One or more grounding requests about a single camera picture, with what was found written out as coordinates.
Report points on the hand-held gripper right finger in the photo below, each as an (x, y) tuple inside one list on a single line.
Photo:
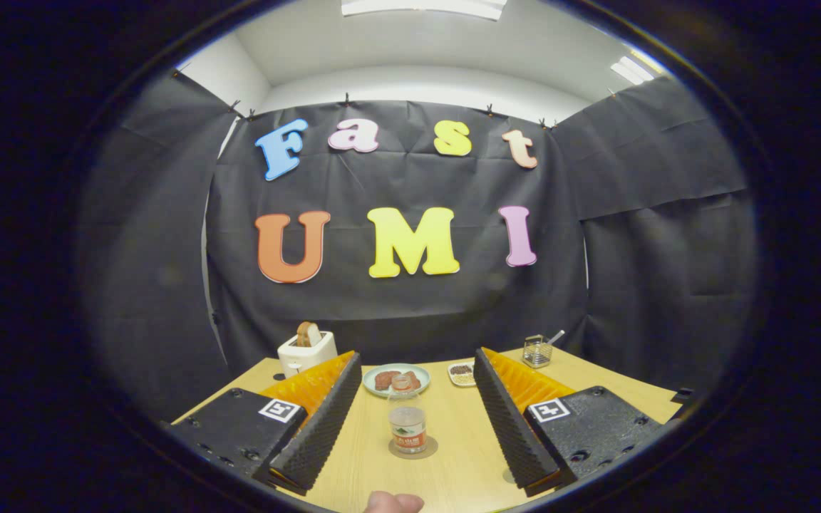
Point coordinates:
[(514, 434)]

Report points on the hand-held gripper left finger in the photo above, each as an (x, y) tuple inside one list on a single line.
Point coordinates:
[(318, 434)]

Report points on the round brown coaster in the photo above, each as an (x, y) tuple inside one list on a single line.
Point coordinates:
[(433, 449)]

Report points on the clear plastic bottle red label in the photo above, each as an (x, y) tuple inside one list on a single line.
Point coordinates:
[(408, 427)]

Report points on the wooden table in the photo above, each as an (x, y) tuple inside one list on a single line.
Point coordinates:
[(453, 427)]

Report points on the pale green plate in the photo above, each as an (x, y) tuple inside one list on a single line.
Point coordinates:
[(375, 392)]

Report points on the white toaster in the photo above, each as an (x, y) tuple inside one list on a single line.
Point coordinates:
[(307, 358)]

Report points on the small white dish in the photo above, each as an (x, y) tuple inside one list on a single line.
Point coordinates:
[(461, 374)]

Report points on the brown meat slice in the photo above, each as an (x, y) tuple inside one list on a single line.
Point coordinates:
[(416, 383), (385, 380)]

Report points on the brown bread slice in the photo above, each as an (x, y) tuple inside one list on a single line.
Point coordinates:
[(308, 333)]

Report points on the double ceiling light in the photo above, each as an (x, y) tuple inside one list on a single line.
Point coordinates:
[(635, 68)]

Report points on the long ceiling light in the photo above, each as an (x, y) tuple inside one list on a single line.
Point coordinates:
[(425, 7)]

